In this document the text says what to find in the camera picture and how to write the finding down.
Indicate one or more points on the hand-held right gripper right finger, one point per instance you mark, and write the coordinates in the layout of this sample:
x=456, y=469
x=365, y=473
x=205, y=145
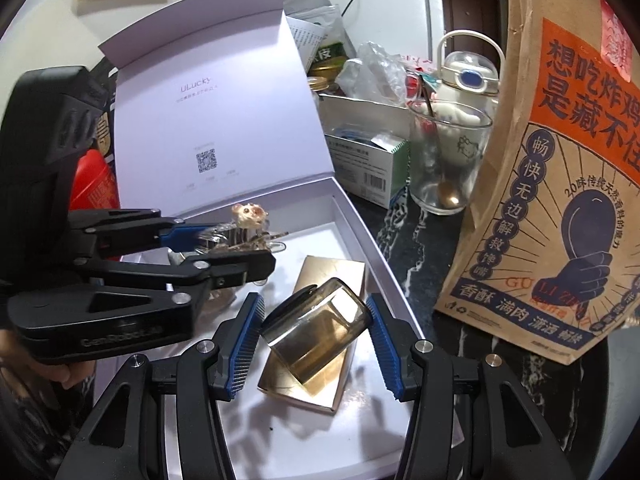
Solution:
x=385, y=350

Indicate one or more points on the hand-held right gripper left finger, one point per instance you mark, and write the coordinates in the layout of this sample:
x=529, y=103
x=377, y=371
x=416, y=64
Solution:
x=245, y=350

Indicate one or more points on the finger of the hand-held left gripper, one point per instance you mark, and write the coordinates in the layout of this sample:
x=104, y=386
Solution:
x=175, y=274
x=130, y=230

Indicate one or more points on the gold box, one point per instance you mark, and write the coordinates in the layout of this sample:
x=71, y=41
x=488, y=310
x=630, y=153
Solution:
x=295, y=396

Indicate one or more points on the smoky translucent bottle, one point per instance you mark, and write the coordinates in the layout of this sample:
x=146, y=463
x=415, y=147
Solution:
x=315, y=335

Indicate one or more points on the clear hair clip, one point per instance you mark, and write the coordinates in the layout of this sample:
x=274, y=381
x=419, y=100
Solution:
x=240, y=237

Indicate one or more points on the small bear charm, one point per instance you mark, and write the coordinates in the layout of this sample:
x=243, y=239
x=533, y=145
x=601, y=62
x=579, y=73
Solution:
x=248, y=212

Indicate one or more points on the white gift box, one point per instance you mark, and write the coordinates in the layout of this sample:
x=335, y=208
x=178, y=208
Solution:
x=225, y=110

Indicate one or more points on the person's left hand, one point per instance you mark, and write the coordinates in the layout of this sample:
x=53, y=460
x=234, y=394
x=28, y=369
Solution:
x=45, y=375

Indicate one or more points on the black snack packet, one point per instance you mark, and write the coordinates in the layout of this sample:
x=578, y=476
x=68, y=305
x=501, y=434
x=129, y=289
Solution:
x=104, y=130

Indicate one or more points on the red canister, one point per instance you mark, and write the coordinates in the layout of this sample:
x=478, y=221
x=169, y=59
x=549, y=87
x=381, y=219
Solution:
x=95, y=180

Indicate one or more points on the white green medicine box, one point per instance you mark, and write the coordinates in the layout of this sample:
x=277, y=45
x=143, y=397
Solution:
x=365, y=170

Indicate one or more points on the glass cup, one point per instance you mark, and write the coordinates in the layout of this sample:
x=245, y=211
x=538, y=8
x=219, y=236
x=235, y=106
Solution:
x=425, y=170

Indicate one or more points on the printed brown paper bag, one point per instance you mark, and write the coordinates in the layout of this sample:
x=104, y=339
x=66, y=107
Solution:
x=525, y=210

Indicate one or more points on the jar with gold lid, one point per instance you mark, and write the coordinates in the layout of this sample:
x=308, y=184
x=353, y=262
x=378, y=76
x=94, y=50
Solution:
x=320, y=87

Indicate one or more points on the white storage bin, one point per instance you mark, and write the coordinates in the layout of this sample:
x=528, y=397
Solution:
x=360, y=110

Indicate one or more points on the green packet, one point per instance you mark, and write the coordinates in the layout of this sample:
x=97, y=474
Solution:
x=330, y=50

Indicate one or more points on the crumpled clear plastic bag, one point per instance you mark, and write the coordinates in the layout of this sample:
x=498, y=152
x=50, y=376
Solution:
x=375, y=70

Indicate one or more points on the white water bottle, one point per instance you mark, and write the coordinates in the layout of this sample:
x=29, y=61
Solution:
x=465, y=67

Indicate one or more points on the white fridge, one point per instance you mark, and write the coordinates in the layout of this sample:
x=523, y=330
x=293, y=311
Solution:
x=390, y=5

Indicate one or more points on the brown door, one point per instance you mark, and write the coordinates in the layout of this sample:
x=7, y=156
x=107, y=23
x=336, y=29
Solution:
x=470, y=10

